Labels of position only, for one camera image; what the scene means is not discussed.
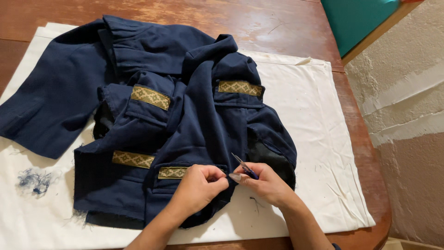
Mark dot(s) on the person's left hand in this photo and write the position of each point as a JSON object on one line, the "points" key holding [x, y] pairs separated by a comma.
{"points": [[197, 189]]}

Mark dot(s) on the person's right hand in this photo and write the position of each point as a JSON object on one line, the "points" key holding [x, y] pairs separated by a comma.
{"points": [[269, 185]]}

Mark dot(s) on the blue thread snips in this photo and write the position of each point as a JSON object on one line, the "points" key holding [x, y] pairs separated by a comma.
{"points": [[242, 165]]}

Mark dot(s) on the navy blue jacket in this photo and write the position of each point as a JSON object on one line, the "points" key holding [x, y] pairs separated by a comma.
{"points": [[156, 121]]}

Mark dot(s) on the dark loose thread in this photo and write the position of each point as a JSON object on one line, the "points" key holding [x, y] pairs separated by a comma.
{"points": [[256, 202]]}

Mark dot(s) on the white cloth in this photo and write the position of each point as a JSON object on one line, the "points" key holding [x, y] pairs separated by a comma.
{"points": [[312, 139]]}

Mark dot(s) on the pile of blue threads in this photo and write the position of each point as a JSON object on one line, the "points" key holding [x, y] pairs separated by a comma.
{"points": [[34, 181]]}

